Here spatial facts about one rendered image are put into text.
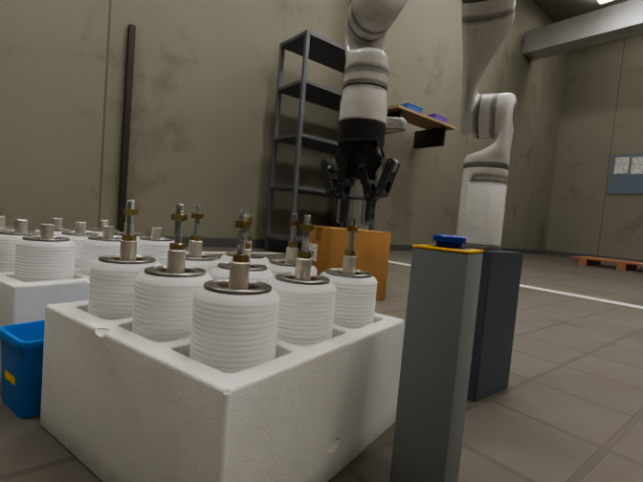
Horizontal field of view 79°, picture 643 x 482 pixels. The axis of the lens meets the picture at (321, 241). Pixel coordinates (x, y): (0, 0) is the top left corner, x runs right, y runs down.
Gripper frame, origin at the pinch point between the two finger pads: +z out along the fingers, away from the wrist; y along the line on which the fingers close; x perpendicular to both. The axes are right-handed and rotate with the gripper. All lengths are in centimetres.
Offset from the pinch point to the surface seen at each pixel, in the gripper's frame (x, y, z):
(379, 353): -1.6, 7.4, 20.7
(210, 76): 160, -252, -110
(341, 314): -4.4, 1.9, 15.5
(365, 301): -1.6, 4.2, 13.5
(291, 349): -18.7, 4.3, 16.9
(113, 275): -27.7, -20.4, 11.3
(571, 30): 672, -44, -319
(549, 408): 35, 27, 35
